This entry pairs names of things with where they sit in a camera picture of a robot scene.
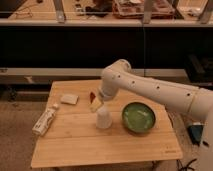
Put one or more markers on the yellow sponge gripper finger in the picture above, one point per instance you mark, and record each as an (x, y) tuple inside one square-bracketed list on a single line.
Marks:
[(96, 104)]

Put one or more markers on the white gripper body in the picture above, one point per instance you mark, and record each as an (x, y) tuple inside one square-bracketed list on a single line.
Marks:
[(102, 97)]

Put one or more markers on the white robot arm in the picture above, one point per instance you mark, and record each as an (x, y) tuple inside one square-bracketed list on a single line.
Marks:
[(185, 99)]

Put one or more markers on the red sausage-shaped object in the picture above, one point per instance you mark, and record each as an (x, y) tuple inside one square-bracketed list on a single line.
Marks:
[(92, 97)]

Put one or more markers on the wooden table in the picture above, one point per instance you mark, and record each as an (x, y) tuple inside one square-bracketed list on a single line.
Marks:
[(74, 140)]

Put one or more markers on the green bowl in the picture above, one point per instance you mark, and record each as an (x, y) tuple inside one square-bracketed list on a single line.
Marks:
[(138, 117)]

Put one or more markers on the long workbench shelf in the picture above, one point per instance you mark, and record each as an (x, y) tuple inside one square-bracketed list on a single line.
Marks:
[(196, 13)]

